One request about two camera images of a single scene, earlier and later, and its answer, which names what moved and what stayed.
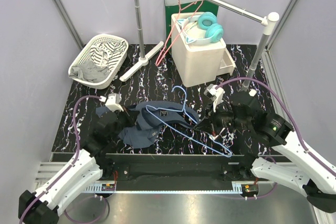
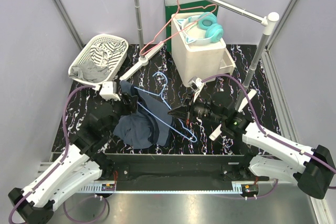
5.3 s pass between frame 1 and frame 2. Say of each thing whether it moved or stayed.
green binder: stayed
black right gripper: moved
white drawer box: stayed
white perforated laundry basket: stayed
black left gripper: moved
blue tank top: moved
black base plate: stayed
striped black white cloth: stayed
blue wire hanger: moved
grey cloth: stayed
